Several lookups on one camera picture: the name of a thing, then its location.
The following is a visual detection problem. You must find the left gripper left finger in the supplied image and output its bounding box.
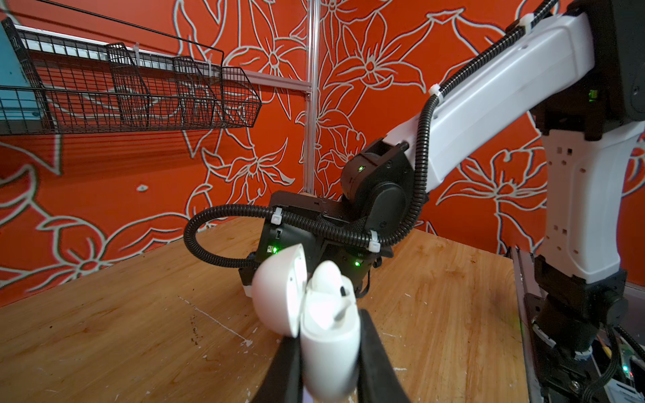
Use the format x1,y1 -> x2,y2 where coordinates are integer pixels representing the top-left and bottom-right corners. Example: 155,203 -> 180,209
251,337 -> 303,403

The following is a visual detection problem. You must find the white round charging case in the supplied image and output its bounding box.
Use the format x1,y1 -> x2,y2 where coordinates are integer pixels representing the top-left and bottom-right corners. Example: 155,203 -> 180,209
251,244 -> 361,402

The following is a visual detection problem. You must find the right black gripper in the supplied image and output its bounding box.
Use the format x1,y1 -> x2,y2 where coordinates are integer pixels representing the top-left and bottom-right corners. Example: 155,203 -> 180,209
248,191 -> 394,298

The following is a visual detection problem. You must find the white earbud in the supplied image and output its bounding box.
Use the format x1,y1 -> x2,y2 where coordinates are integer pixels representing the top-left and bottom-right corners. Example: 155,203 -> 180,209
307,260 -> 352,328

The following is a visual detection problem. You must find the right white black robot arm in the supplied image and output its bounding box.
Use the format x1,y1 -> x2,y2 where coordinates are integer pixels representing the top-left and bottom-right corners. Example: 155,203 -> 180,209
183,1 -> 644,402

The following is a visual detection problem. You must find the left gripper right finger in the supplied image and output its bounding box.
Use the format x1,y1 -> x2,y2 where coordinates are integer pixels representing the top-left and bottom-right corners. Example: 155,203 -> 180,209
357,309 -> 411,403

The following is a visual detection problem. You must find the black wire wall basket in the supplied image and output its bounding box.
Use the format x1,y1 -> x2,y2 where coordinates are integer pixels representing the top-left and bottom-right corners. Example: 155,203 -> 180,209
1,8 -> 261,136

